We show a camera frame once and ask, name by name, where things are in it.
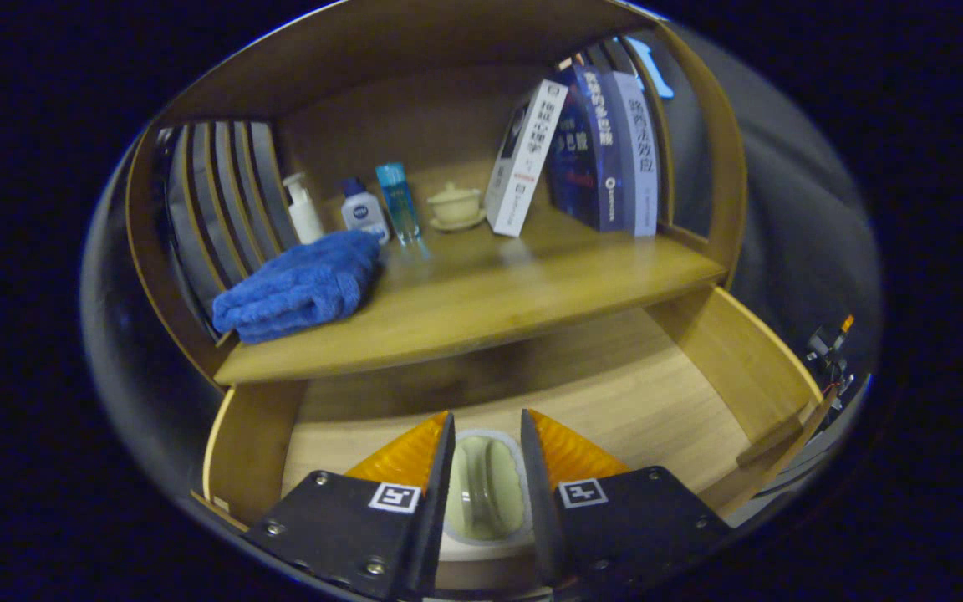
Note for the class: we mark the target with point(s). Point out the dark blue book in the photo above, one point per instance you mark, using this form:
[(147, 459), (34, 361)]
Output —
[(586, 159)]

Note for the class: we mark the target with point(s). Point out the light grey-blue book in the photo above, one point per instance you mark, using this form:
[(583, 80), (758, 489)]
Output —
[(639, 159)]

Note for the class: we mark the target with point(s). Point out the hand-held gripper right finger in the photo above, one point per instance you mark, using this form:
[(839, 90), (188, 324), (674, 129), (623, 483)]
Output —
[(538, 502)]

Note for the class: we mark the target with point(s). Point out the beige lidded teacup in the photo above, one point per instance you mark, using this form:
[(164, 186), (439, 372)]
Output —
[(455, 205)]

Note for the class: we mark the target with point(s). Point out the black and orange device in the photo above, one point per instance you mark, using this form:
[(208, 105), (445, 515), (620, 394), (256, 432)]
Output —
[(828, 347)]

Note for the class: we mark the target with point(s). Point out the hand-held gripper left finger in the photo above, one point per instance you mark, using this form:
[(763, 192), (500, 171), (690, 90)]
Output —
[(431, 510)]

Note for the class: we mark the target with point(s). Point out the white bottle with blue cap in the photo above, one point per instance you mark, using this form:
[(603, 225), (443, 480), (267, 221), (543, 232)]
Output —
[(363, 216)]

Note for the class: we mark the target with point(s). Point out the blue folded towel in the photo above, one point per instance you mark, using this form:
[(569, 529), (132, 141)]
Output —
[(298, 288)]

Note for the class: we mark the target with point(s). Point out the wooden cabinet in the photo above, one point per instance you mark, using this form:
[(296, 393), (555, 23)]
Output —
[(415, 109)]

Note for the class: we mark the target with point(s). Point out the white book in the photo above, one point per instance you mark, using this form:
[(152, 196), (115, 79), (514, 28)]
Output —
[(523, 163)]

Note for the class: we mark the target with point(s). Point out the wooden drawer with black knob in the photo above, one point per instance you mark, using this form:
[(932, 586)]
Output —
[(632, 393)]

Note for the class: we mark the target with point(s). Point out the black backdrop cloth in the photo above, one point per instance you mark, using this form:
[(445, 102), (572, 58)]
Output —
[(782, 234)]

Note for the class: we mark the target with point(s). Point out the clear blue bottle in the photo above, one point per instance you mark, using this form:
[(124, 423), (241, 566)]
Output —
[(399, 205)]

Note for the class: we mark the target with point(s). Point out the wooden countertop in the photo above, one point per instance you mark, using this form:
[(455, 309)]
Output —
[(515, 284)]

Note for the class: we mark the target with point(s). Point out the white pump bottle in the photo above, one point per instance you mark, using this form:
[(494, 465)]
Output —
[(306, 217)]

